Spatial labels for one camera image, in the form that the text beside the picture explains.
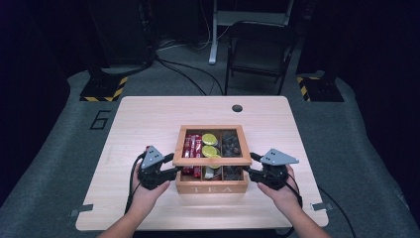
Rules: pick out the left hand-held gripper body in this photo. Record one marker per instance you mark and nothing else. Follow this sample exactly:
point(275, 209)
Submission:
point(150, 175)

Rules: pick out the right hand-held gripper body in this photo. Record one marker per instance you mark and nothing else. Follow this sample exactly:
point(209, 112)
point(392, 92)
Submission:
point(275, 177)

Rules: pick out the wooden tea box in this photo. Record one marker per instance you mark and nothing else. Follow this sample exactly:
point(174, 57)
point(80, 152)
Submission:
point(211, 189)

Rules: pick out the person's right hand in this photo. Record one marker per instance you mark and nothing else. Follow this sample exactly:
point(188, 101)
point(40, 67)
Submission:
point(285, 198)

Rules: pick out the person's left hand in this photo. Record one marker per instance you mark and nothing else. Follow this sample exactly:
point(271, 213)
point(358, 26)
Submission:
point(145, 198)

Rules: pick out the red tea packet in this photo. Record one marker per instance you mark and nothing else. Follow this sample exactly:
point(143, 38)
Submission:
point(197, 147)
point(187, 147)

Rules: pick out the pile of dark tea bags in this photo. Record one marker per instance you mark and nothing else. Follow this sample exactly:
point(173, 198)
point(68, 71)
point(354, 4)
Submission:
point(231, 145)

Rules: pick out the green round capsule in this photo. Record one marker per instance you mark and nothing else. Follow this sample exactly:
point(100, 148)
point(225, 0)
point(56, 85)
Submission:
point(209, 139)
point(215, 166)
point(209, 151)

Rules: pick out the black stand base hazard stripes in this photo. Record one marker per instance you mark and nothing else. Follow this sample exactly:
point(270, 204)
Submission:
point(322, 91)
point(102, 89)

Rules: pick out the black folding chair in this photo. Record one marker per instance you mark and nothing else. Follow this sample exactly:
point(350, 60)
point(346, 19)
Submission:
point(261, 49)

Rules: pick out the black cabinet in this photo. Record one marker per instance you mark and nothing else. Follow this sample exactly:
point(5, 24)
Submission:
point(122, 33)

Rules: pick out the grey metal bracket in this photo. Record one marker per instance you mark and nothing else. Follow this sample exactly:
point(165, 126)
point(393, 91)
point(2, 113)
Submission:
point(322, 206)
point(82, 209)

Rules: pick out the white desk frame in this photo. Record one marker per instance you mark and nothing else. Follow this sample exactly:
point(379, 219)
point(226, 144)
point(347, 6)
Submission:
point(214, 39)

